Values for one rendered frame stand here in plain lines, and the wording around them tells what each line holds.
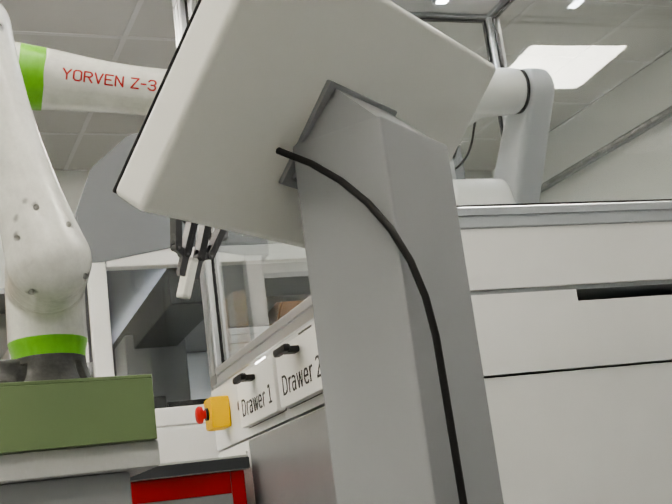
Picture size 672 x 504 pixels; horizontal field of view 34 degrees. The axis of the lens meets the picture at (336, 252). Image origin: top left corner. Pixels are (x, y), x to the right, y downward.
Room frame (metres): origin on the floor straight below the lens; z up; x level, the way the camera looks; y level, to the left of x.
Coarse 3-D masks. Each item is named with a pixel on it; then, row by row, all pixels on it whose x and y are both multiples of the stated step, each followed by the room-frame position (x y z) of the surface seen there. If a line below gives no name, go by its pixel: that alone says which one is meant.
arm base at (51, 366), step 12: (0, 360) 1.77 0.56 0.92; (12, 360) 1.77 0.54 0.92; (24, 360) 1.77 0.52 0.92; (36, 360) 1.77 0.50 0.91; (48, 360) 1.77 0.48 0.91; (60, 360) 1.77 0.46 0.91; (72, 360) 1.79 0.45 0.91; (84, 360) 1.82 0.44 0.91; (0, 372) 1.76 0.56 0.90; (12, 372) 1.77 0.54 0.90; (24, 372) 1.78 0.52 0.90; (36, 372) 1.76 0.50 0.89; (48, 372) 1.76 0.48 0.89; (60, 372) 1.77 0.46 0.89; (72, 372) 1.78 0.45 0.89; (84, 372) 1.81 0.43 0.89
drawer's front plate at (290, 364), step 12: (300, 336) 1.94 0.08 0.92; (312, 336) 1.87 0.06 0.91; (300, 348) 1.94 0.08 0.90; (312, 348) 1.88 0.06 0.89; (276, 360) 2.09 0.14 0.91; (288, 360) 2.02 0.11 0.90; (300, 360) 1.95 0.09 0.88; (312, 360) 1.89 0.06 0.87; (288, 372) 2.03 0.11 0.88; (300, 372) 1.96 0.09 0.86; (312, 372) 1.90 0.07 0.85; (288, 384) 2.04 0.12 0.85; (300, 384) 1.97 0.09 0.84; (312, 384) 1.90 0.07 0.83; (288, 396) 2.04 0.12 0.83; (300, 396) 1.98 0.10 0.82; (312, 396) 1.95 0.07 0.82
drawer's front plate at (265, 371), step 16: (256, 368) 2.23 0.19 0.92; (272, 368) 2.12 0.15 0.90; (240, 384) 2.36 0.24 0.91; (256, 384) 2.24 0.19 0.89; (272, 384) 2.13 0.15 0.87; (240, 400) 2.37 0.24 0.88; (256, 400) 2.25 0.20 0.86; (272, 400) 2.15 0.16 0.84; (240, 416) 2.39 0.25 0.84; (256, 416) 2.27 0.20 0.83
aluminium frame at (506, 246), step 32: (480, 224) 1.84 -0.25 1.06; (512, 224) 1.86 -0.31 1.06; (544, 224) 1.88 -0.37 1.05; (576, 224) 1.90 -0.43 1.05; (608, 224) 1.93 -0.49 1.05; (640, 224) 1.95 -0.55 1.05; (480, 256) 1.83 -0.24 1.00; (512, 256) 1.86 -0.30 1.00; (544, 256) 1.88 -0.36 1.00; (576, 256) 1.90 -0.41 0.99; (608, 256) 1.92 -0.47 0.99; (640, 256) 1.94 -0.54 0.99; (480, 288) 1.83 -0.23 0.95; (512, 288) 1.86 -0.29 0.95; (288, 320) 2.04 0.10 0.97; (256, 352) 2.27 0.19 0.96
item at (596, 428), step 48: (528, 384) 1.85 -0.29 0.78; (576, 384) 1.88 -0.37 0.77; (624, 384) 1.92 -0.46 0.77; (288, 432) 2.13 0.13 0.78; (528, 432) 1.85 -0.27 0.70; (576, 432) 1.88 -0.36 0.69; (624, 432) 1.91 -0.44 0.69; (288, 480) 2.16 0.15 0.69; (528, 480) 1.84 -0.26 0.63; (576, 480) 1.87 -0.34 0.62; (624, 480) 1.90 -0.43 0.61
